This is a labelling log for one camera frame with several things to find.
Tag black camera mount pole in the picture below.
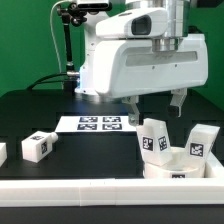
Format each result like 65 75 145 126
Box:
57 3 87 93

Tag white block at left edge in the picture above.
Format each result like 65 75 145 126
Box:
0 143 7 167

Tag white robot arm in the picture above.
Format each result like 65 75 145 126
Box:
75 0 208 126

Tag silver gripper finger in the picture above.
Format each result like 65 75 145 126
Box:
122 96 140 126
168 88 187 118

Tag black cables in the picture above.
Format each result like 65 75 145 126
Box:
26 73 80 91

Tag white marker sheet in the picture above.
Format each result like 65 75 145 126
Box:
55 116 136 133

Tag white cable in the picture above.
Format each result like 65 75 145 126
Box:
49 0 72 74

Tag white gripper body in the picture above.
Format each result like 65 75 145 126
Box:
93 7 208 98

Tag white L-shaped fence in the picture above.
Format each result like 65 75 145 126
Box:
0 155 224 207

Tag white round stool seat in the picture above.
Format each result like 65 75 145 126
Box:
143 147 205 179

